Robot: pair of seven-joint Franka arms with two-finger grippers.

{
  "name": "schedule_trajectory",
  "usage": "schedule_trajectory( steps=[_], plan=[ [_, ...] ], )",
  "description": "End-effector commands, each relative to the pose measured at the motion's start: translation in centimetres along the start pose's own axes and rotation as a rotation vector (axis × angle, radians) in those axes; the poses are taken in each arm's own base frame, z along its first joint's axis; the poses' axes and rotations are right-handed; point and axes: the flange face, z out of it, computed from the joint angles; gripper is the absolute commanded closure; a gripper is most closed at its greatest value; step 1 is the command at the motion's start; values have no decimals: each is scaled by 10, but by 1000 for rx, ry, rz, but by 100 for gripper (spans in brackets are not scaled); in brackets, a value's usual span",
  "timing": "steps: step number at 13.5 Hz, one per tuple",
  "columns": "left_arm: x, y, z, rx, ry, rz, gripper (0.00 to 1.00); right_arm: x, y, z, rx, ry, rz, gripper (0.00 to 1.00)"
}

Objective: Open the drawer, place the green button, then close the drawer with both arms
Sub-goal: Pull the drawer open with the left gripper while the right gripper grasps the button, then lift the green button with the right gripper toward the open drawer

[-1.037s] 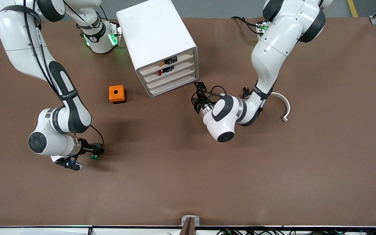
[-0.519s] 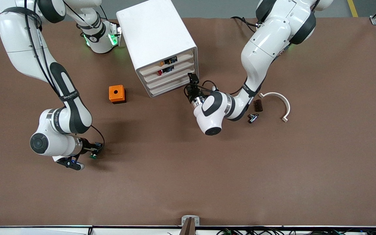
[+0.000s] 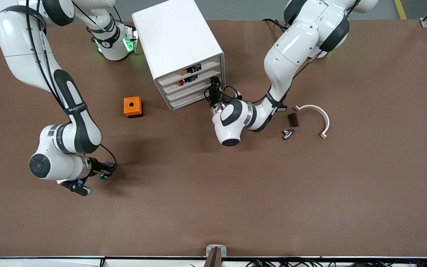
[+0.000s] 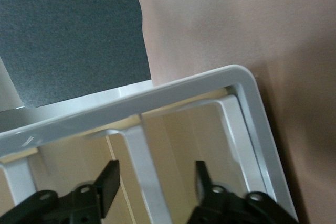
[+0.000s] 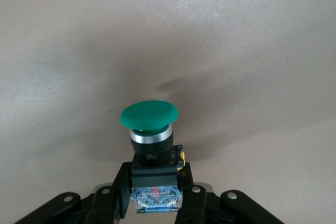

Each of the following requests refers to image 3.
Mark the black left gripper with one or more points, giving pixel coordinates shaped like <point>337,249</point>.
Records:
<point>215,100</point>

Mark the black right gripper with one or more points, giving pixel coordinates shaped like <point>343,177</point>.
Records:
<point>97,168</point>

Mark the green push button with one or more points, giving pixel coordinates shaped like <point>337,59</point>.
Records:
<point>105,179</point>

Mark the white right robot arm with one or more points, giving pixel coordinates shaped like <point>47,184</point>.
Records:
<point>32,55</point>

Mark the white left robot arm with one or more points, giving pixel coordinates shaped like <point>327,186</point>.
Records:
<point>295,44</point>

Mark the red push button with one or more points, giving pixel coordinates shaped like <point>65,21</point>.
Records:
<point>188,79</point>

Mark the orange push button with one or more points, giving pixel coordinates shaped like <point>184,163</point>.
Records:
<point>191,69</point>

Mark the black white-capped push button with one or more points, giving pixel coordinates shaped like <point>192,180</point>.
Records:
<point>282,108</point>

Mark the brown terminal block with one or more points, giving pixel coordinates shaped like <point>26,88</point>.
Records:
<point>293,120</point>

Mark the silver metal connector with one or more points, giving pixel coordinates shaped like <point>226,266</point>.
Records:
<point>287,134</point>

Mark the white curved plastic clip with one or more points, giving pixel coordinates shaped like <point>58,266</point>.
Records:
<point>324,118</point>

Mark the orange button enclosure box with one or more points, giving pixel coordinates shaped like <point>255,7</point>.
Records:
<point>132,105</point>

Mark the white table frame rail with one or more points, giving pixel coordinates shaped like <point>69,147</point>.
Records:
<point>50,262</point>

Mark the grey metal bracket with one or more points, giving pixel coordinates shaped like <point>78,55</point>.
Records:
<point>209,250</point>

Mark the brown mount pole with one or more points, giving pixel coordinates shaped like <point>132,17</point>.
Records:
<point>214,259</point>

